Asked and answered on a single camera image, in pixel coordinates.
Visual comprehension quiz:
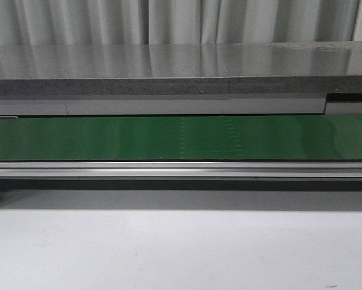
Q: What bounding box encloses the green conveyor belt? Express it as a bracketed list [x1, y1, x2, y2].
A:
[0, 114, 362, 161]

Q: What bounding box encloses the white pleated curtain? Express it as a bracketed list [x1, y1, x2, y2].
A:
[0, 1, 362, 45]

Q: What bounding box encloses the grey speckled stone counter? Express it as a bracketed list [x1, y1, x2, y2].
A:
[0, 42, 362, 117]

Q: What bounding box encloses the aluminium conveyor frame rail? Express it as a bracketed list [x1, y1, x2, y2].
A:
[0, 161, 362, 211]

